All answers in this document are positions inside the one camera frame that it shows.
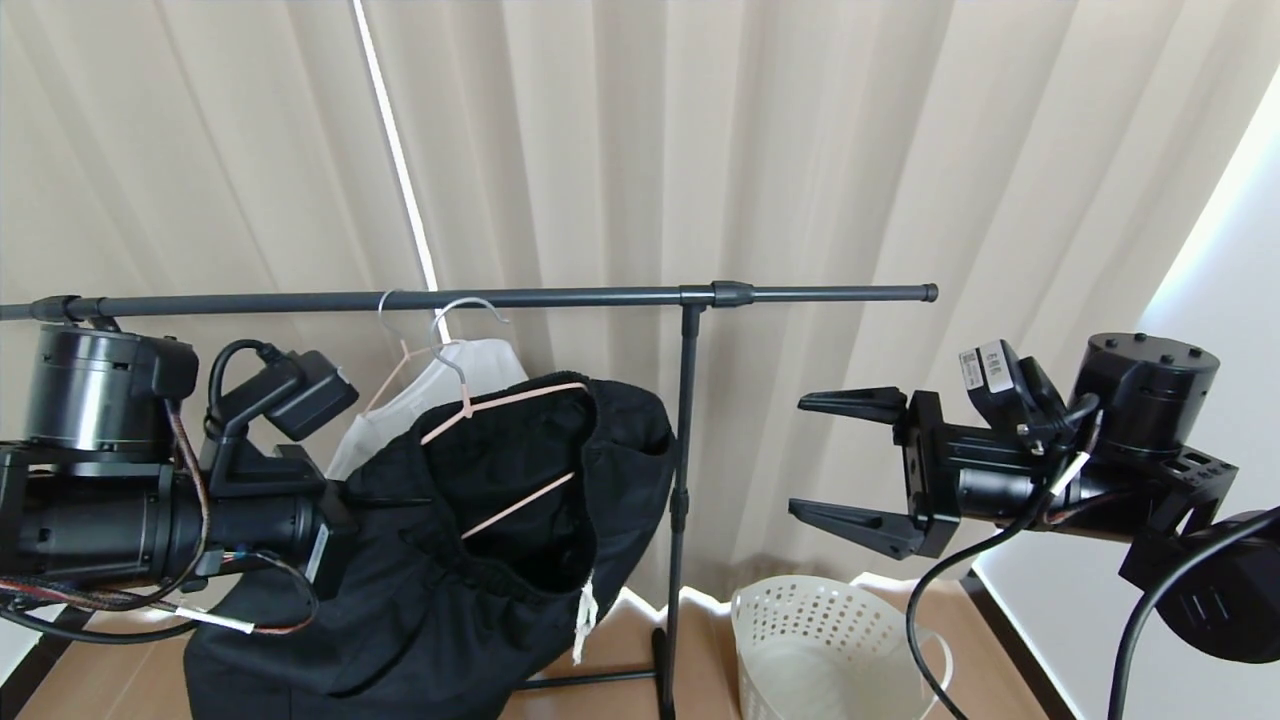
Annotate white printed shirt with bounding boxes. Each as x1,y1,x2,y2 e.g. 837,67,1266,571
325,338,529,481

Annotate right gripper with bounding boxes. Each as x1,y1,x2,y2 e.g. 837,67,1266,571
787,387,1098,561

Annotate white laundry basket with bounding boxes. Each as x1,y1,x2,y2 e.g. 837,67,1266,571
730,575,956,720

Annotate pink clothes hanger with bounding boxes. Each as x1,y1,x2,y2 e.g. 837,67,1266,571
420,297,591,541
360,290,446,416

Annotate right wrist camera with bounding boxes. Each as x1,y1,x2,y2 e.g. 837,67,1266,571
958,338,1101,463

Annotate black clothes rack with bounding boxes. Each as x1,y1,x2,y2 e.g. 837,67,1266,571
0,281,940,720

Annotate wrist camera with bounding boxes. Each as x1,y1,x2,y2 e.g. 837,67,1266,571
205,348,361,501
958,338,1101,463

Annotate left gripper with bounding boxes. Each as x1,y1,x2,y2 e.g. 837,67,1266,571
150,478,358,593

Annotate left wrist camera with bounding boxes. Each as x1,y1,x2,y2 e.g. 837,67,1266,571
205,348,361,501

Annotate beige curtain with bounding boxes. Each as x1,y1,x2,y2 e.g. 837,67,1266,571
0,0,1280,613

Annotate black shorts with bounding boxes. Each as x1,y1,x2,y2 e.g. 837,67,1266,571
183,372,678,720

